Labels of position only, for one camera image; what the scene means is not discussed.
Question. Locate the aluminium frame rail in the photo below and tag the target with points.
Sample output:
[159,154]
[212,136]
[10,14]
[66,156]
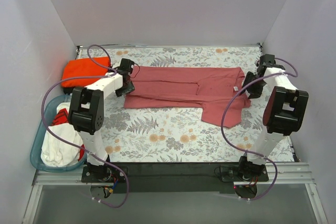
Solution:
[289,196]

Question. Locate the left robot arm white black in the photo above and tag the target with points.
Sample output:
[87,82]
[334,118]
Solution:
[86,112]

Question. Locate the folded orange t-shirt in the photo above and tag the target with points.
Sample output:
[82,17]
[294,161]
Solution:
[81,68]

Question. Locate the pink t-shirt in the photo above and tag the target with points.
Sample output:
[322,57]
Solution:
[212,89]

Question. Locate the teal plastic basket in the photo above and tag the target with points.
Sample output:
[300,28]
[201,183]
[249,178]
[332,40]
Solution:
[50,112]

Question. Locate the folded black t-shirt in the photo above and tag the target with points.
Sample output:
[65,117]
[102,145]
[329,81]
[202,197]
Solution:
[68,90]

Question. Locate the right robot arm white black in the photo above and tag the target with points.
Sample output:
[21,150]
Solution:
[282,116]

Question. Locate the white t-shirt red print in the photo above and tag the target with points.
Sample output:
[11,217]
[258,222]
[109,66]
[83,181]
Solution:
[56,153]

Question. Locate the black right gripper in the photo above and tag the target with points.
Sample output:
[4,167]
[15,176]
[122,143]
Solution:
[252,87]

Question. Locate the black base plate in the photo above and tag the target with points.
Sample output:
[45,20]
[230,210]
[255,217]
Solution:
[173,177]

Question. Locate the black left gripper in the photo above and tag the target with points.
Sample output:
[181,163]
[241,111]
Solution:
[126,87]

